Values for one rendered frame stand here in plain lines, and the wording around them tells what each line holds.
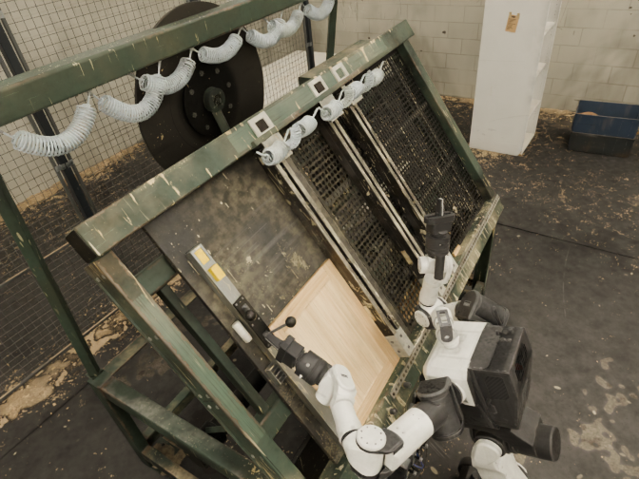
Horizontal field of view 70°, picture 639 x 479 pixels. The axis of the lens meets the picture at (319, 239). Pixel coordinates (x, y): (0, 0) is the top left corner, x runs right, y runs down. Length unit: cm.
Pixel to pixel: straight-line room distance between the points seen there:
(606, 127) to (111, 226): 511
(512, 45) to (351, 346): 394
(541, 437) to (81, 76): 192
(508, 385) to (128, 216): 120
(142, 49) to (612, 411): 306
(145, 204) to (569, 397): 267
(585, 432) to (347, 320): 172
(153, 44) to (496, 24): 388
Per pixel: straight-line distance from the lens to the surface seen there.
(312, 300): 179
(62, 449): 347
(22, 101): 168
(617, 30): 651
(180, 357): 145
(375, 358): 200
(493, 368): 149
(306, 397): 171
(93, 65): 180
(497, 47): 527
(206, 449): 212
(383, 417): 197
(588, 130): 575
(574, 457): 307
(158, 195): 146
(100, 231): 137
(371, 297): 194
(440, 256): 171
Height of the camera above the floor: 257
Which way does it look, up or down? 37 degrees down
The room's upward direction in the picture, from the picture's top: 7 degrees counter-clockwise
